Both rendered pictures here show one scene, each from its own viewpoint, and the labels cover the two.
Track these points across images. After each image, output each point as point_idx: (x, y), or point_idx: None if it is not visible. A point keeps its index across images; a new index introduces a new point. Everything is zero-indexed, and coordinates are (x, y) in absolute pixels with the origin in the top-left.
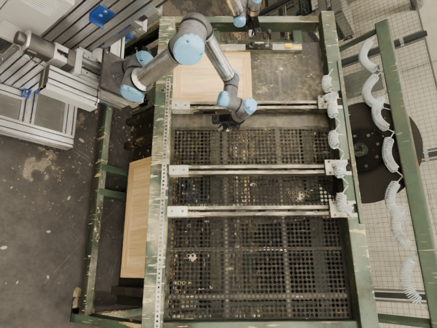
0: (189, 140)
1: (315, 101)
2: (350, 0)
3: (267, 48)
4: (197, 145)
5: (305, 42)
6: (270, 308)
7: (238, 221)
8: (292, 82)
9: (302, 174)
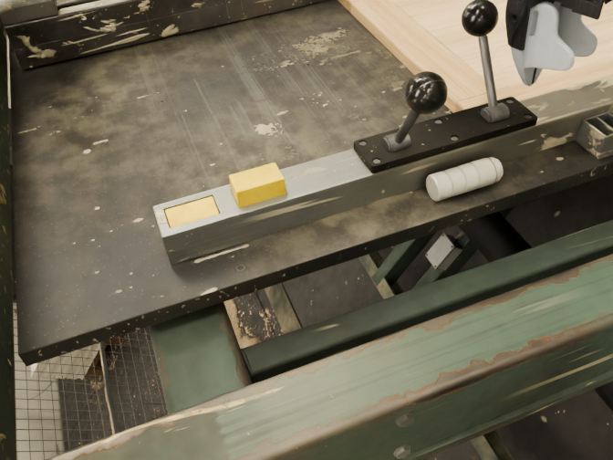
0: (552, 436)
1: (66, 10)
2: None
3: (386, 133)
4: (520, 457)
5: (136, 311)
6: None
7: None
8: (183, 97)
9: None
